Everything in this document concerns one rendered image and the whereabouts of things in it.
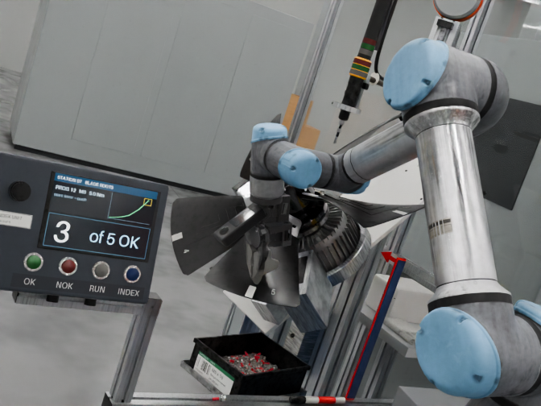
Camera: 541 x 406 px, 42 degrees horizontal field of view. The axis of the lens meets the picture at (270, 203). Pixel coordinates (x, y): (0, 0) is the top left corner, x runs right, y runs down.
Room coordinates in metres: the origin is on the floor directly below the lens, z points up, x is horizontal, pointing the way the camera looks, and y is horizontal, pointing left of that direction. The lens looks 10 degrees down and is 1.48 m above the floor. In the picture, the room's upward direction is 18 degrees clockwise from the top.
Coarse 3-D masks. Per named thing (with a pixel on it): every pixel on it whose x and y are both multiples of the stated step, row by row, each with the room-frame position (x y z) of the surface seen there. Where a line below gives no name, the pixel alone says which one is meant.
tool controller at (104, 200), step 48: (0, 192) 0.93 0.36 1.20; (48, 192) 0.97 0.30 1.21; (96, 192) 1.01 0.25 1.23; (144, 192) 1.05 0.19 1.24; (0, 240) 0.92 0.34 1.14; (96, 240) 1.00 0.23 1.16; (144, 240) 1.05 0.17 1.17; (0, 288) 0.92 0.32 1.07; (48, 288) 0.95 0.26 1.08; (96, 288) 0.99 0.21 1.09; (144, 288) 1.04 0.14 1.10
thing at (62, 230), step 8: (48, 216) 0.97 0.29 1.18; (56, 216) 0.97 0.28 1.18; (64, 216) 0.98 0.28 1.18; (72, 216) 0.99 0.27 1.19; (48, 224) 0.96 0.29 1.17; (56, 224) 0.97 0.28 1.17; (64, 224) 0.98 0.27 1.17; (72, 224) 0.98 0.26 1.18; (80, 224) 0.99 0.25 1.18; (48, 232) 0.96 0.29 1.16; (56, 232) 0.97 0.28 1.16; (64, 232) 0.98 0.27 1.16; (72, 232) 0.98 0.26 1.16; (48, 240) 0.96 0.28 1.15; (56, 240) 0.97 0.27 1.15; (64, 240) 0.97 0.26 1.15; (72, 240) 0.98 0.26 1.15; (64, 248) 0.97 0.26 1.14; (72, 248) 0.98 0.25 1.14
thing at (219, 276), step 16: (240, 240) 1.64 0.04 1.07; (224, 256) 1.60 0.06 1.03; (240, 256) 1.60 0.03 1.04; (272, 256) 1.62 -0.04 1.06; (288, 256) 1.64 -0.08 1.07; (208, 272) 1.56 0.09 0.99; (224, 272) 1.56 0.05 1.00; (240, 272) 1.56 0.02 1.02; (272, 272) 1.58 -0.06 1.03; (288, 272) 1.60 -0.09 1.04; (224, 288) 1.53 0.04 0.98; (240, 288) 1.53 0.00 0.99; (256, 288) 1.53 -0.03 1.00; (288, 288) 1.55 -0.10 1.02; (288, 304) 1.51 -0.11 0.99
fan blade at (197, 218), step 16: (176, 208) 1.89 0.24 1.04; (192, 208) 1.87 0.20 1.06; (208, 208) 1.85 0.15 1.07; (224, 208) 1.83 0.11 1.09; (240, 208) 1.82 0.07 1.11; (176, 224) 1.86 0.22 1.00; (192, 224) 1.84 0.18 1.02; (208, 224) 1.83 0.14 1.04; (224, 224) 1.82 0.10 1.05; (176, 240) 1.84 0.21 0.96; (192, 240) 1.82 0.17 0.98; (208, 240) 1.82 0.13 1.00; (176, 256) 1.82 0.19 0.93; (192, 256) 1.81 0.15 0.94; (208, 256) 1.80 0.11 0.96
